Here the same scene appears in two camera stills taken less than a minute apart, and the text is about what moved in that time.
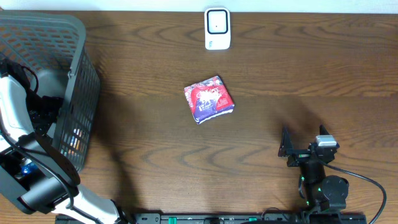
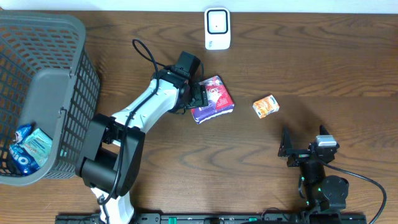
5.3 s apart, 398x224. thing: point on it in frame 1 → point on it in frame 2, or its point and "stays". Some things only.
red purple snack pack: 209,99 stays
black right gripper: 286,149 stays
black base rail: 211,218 stays
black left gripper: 45,104 → 201,95
